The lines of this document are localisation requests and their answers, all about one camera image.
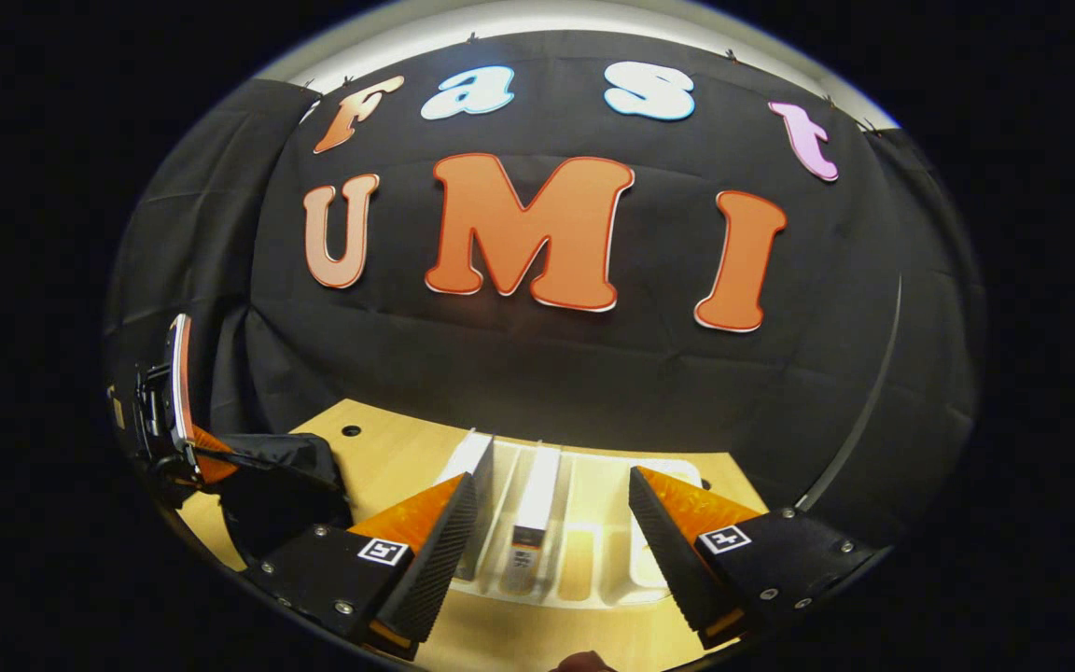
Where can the blue cover book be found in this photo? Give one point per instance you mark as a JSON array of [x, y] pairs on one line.
[[479, 457]]

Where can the grey cover book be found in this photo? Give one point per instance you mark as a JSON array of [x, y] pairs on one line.
[[535, 504]]

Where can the thin grey strip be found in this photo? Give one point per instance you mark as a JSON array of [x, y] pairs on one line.
[[859, 420]]

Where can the white plastic bookshelf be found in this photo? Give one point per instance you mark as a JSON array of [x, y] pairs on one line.
[[593, 523]]

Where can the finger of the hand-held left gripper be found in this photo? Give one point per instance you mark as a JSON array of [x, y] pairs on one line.
[[209, 457]]

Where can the black schoolbag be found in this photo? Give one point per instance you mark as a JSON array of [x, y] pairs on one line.
[[286, 485]]

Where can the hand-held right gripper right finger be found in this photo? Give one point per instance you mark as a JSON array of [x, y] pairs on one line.
[[673, 560]]

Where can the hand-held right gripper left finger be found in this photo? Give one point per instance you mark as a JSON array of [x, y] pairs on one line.
[[435, 569]]

